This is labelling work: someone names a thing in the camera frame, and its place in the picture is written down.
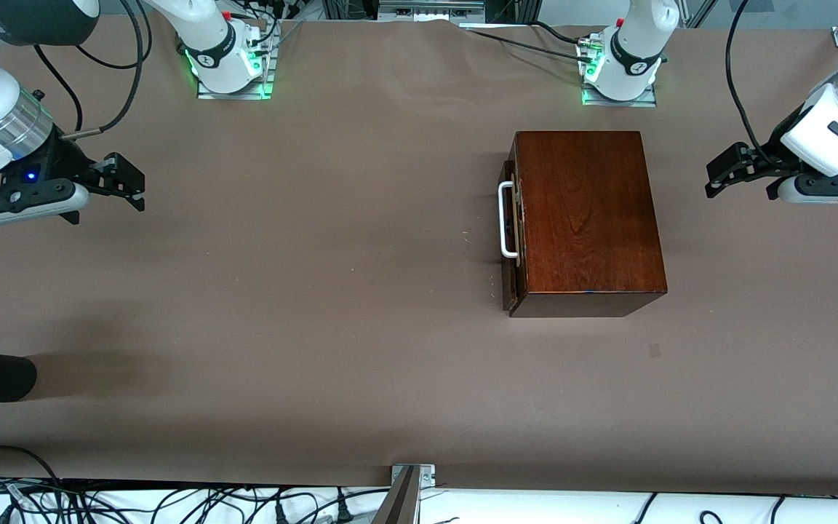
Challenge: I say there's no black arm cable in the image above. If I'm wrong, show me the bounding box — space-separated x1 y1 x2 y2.
725 0 778 167
32 0 154 140

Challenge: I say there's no metal rack frame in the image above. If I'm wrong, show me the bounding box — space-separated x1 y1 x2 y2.
321 0 543 24

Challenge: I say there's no dark brown wooden cabinet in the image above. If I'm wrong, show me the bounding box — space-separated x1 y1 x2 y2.
508 131 669 318

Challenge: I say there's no grey metal post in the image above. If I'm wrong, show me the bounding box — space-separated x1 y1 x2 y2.
372 466 420 524

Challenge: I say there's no black cable tangle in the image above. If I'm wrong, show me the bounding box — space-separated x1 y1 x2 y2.
0 444 391 524

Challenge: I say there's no black power cable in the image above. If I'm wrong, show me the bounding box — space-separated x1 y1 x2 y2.
463 20 598 60

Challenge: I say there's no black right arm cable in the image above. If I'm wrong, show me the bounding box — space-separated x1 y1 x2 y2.
32 0 154 140

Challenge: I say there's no light wood drawer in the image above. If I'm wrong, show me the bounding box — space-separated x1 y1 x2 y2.
498 159 529 315

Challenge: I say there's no brown table cover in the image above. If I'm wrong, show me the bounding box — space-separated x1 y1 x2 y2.
0 18 838 497

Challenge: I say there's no small metal bracket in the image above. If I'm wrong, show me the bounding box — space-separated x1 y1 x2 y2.
391 464 436 488

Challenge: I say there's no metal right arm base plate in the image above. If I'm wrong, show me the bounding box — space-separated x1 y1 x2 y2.
197 22 276 100

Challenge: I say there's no white shelf board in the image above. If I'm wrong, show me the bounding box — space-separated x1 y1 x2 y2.
0 480 838 524

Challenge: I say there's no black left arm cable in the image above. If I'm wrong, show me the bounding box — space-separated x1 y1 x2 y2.
725 0 778 167

